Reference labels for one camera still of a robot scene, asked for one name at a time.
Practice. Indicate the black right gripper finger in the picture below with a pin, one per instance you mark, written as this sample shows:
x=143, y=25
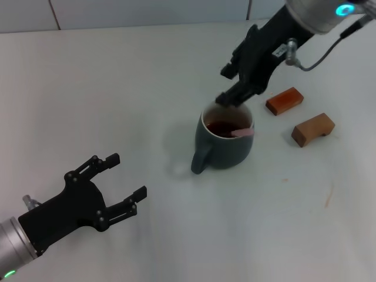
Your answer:
x=238, y=95
x=230, y=70

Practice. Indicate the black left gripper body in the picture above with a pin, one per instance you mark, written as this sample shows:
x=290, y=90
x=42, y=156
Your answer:
x=67, y=211

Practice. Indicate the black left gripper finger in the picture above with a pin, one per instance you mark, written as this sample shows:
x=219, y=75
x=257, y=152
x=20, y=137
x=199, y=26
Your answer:
x=126, y=208
x=97, y=166

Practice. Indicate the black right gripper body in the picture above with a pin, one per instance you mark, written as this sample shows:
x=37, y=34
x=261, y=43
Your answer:
x=261, y=55

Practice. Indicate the grey ceramic cup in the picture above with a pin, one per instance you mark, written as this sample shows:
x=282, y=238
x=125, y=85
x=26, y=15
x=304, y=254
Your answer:
x=226, y=152

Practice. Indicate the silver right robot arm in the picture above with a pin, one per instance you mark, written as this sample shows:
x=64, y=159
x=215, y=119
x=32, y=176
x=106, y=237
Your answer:
x=317, y=14

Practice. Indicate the dark brown tea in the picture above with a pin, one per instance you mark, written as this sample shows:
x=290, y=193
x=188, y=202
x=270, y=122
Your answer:
x=218, y=129

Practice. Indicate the reddish flat wooden block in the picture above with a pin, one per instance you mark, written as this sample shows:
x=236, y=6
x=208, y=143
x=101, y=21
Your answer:
x=283, y=101

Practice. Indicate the light arched wooden block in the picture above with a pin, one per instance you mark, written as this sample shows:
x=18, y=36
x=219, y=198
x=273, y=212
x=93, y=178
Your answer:
x=311, y=129

